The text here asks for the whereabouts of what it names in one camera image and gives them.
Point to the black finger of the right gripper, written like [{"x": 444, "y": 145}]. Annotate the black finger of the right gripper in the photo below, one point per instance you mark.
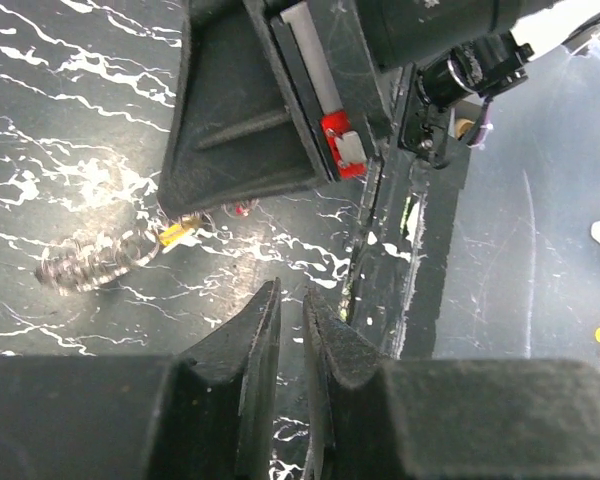
[{"x": 244, "y": 127}]

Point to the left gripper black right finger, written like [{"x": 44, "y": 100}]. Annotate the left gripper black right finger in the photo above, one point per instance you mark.
[{"x": 376, "y": 417}]

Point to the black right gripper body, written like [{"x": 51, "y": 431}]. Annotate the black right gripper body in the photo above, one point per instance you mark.
[{"x": 382, "y": 69}]

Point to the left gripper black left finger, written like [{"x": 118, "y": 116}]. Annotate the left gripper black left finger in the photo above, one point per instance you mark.
[{"x": 206, "y": 413}]

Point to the yellow key tag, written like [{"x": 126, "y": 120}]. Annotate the yellow key tag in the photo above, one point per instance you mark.
[{"x": 174, "y": 232}]

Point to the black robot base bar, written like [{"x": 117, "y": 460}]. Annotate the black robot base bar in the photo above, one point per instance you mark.
[{"x": 392, "y": 294}]

